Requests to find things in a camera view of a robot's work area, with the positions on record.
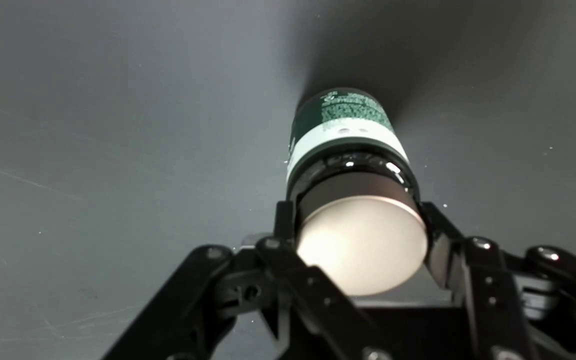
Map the green label bottle beige cap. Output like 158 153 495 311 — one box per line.
285 86 433 299

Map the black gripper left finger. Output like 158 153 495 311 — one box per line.
105 198 370 360

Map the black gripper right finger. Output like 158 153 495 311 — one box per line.
423 202 576 360

